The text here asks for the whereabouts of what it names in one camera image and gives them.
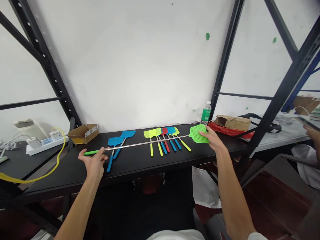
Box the green label water bottle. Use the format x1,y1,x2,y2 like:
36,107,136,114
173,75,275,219
200,101,213,126

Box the black metal shelving rack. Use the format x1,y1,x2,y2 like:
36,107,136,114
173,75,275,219
210,0,320,160
0,0,83,151

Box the grey metal chair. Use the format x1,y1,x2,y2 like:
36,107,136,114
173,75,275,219
240,153,320,240

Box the white power adapter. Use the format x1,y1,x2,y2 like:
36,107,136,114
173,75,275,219
27,137,41,149

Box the blue fly swatter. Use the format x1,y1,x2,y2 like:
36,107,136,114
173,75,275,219
113,130,137,160
106,136,123,173

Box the black strapped headset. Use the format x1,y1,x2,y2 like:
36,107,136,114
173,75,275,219
237,113,282,135

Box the white charger plug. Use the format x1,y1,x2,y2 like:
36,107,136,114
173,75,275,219
49,127,63,139

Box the crushed cardboard box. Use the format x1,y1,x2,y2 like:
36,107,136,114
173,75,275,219
215,115,251,131

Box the open cardboard box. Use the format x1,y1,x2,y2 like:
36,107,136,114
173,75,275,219
68,124,100,145

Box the white power strip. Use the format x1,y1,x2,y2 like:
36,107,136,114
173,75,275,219
26,131,69,156

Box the red plastic bag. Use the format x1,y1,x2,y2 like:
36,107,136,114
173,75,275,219
207,121,256,140

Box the yellow cable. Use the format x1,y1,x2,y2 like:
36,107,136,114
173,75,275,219
0,127,69,185

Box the person's legs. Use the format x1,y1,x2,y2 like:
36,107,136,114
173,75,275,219
94,186,197,234

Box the white plastic bag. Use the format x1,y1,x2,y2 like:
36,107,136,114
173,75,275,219
192,166,223,209

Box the green telescopic fly swatter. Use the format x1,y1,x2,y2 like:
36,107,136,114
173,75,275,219
84,124,211,156

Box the brown cardboard carton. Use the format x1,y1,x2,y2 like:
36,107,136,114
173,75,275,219
292,95,320,116

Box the row of mixed-colour swatters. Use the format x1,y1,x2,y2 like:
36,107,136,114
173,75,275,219
143,127,192,157

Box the person's right hand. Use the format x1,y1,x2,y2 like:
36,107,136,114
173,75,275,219
200,126,227,153

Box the dark smartphone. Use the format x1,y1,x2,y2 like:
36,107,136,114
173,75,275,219
295,116,320,132

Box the person's left hand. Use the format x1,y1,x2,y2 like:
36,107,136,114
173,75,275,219
78,147,110,179

